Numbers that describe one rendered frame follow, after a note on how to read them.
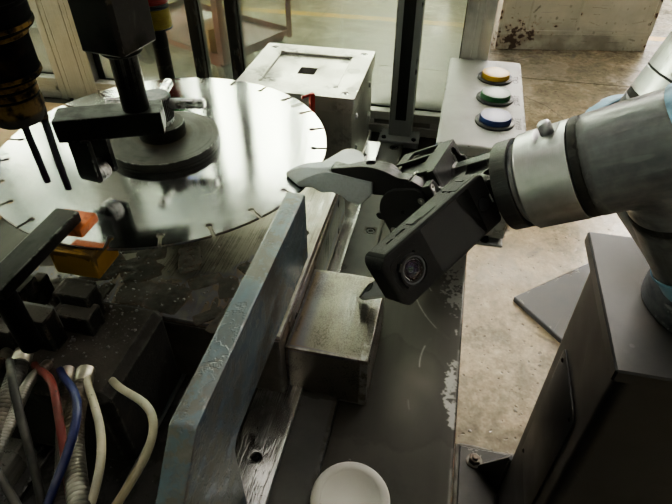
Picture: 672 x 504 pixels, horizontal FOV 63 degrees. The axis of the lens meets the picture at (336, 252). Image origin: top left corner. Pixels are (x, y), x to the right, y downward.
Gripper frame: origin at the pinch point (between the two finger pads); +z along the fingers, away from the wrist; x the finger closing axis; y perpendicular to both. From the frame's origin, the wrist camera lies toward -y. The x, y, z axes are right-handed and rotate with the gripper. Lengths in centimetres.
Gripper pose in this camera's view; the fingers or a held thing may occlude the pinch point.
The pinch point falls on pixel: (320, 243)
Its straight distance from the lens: 53.6
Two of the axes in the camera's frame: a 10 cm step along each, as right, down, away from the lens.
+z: -7.7, 1.7, 6.2
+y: 4.3, -5.8, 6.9
